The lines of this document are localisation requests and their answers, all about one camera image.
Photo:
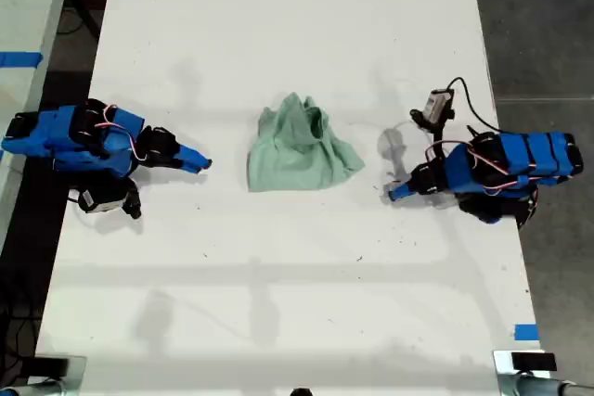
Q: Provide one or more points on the small black box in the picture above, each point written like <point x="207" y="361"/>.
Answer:
<point x="533" y="361"/>
<point x="52" y="365"/>

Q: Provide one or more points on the grey pipe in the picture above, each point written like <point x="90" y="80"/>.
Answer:
<point x="547" y="387"/>

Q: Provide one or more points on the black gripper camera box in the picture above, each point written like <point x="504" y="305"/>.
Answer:
<point x="104" y="199"/>
<point x="436" y="106"/>

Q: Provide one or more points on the black round object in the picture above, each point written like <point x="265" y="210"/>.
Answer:
<point x="300" y="392"/>

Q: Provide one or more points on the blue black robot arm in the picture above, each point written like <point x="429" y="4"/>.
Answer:
<point x="60" y="141"/>
<point x="510" y="162"/>

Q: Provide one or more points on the white metal bracket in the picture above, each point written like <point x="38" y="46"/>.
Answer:
<point x="503" y="375"/>

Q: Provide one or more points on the short blue tape strip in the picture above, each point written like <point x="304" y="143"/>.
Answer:
<point x="526" y="332"/>

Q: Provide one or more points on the white side table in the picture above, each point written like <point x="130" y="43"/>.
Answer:
<point x="23" y="6"/>

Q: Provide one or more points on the pale green T-shirt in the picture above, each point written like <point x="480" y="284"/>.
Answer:
<point x="301" y="155"/>

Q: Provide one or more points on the black camera stalk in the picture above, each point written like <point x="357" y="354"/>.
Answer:
<point x="436" y="141"/>

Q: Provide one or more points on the long blue tape strip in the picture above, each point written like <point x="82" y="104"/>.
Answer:
<point x="21" y="59"/>

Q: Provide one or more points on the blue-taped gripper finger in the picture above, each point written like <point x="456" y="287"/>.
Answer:
<point x="402" y="196"/>
<point x="403" y="188"/>
<point x="195" y="155"/>
<point x="190" y="165"/>

